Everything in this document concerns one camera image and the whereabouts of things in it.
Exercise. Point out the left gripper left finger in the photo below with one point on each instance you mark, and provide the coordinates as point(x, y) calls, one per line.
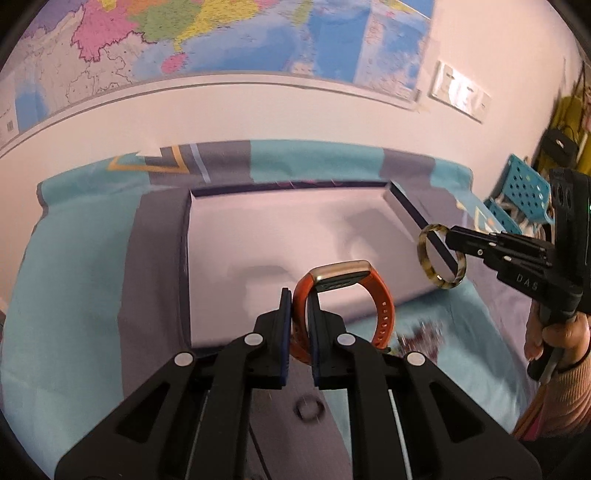
point(272, 358)

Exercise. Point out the colourful wall map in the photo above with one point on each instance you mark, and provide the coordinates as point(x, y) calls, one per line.
point(74, 51)

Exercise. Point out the white wall socket panel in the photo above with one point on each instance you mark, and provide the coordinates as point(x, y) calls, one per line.
point(452, 88)

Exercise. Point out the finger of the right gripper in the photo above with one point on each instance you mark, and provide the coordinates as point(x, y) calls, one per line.
point(474, 243)
point(508, 262)

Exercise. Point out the dark blue tray box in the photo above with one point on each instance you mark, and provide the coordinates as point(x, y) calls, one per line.
point(244, 248)

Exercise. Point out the right hand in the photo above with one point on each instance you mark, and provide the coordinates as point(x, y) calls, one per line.
point(573, 337)

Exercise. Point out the blue perforated plastic stool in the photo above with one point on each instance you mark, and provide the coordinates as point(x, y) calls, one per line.
point(521, 198)

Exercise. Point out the tortoiseshell bangle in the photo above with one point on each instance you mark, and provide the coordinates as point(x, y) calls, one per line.
point(427, 265)

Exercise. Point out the orange smart watch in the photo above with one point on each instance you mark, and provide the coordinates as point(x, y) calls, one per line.
point(356, 289)

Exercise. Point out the pink sleeve forearm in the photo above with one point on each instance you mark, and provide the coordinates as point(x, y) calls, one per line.
point(560, 408)

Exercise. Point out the yellow hanging garment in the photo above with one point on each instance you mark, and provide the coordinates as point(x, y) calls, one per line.
point(572, 117)

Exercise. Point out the teal grey bed sheet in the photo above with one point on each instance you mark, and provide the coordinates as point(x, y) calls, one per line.
point(101, 299)

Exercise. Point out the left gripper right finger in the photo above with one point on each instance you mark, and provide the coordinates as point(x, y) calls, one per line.
point(327, 367)

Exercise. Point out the black handbag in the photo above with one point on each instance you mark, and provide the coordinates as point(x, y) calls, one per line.
point(559, 148)

